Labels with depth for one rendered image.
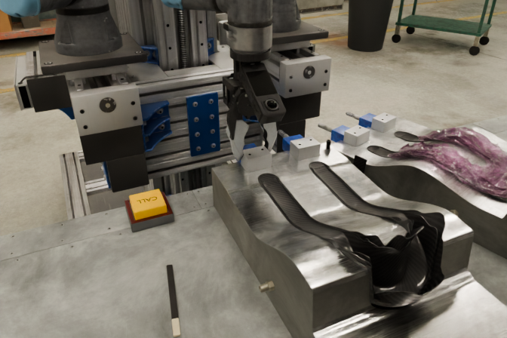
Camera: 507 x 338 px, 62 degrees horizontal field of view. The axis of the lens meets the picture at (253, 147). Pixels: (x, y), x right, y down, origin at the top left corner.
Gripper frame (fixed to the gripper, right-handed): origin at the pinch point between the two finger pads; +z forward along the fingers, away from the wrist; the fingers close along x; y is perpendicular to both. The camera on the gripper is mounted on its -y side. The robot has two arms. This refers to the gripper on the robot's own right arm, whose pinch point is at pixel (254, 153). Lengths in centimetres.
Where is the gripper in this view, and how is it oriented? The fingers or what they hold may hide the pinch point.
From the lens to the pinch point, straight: 81.7
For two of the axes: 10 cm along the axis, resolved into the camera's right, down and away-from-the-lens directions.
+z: 0.0, 8.7, 4.9
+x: -9.1, 1.9, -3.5
